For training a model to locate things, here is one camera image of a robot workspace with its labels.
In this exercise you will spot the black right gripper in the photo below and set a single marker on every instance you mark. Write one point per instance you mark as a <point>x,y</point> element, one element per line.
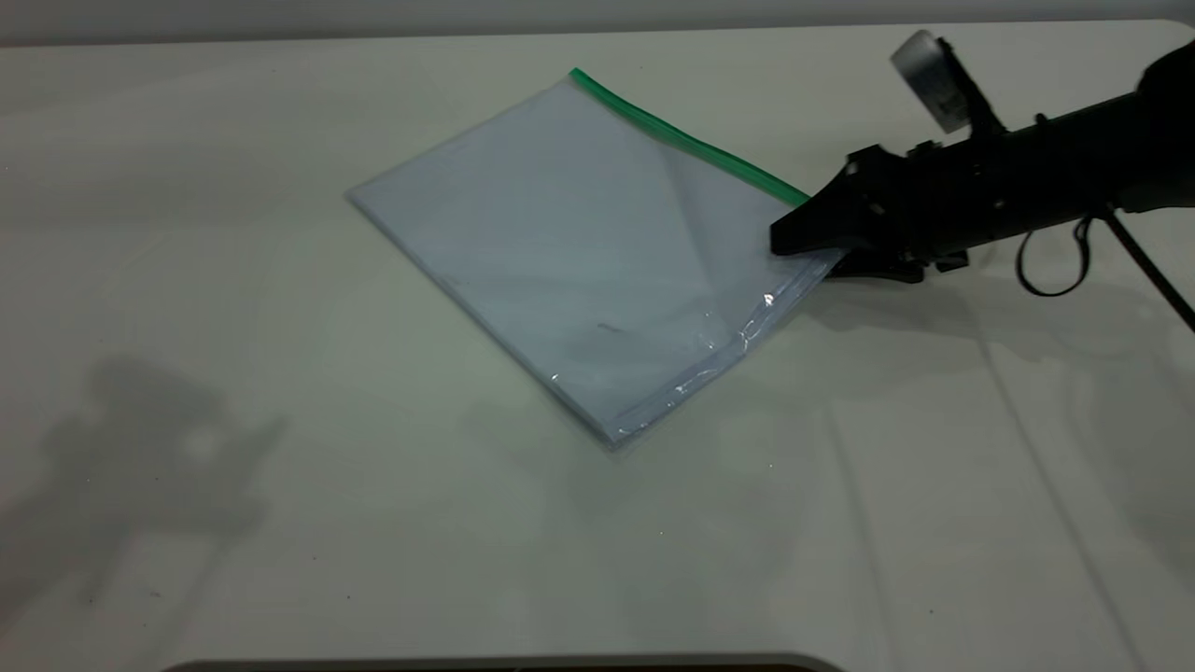
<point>934,196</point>

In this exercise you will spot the clear zip bag green strip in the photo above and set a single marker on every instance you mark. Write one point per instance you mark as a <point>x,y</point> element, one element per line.
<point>579,233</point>

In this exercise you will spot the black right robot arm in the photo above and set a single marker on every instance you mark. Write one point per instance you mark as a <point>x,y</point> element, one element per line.
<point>1102,149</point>

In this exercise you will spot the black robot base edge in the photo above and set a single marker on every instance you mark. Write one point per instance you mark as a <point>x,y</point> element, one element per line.
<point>504,664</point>

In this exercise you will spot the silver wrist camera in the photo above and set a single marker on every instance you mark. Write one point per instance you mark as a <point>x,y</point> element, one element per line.
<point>938,79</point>

